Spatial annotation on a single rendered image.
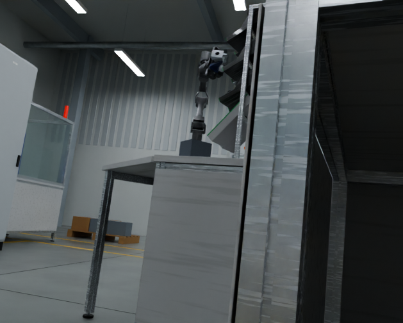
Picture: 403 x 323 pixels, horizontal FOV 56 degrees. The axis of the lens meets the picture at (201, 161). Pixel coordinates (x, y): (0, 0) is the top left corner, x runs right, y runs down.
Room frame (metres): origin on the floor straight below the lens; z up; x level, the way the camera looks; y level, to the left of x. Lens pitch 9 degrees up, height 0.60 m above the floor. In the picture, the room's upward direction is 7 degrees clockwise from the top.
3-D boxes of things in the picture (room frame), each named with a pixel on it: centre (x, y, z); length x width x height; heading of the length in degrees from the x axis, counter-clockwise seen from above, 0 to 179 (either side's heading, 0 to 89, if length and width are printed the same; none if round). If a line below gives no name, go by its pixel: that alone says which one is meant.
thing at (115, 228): (7.82, 1.77, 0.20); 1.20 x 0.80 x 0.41; 76
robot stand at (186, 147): (2.22, 0.04, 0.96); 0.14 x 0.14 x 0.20; 31
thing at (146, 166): (2.18, 0.02, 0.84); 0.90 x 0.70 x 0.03; 121
